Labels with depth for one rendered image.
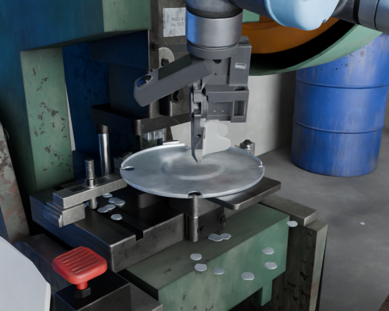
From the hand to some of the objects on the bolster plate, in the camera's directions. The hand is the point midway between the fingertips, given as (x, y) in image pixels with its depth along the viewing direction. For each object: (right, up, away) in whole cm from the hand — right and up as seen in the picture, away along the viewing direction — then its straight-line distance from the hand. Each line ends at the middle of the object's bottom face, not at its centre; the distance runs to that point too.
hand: (194, 155), depth 75 cm
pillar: (-20, -4, +28) cm, 34 cm away
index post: (+12, -6, +33) cm, 36 cm away
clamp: (-21, -11, +19) cm, 30 cm away
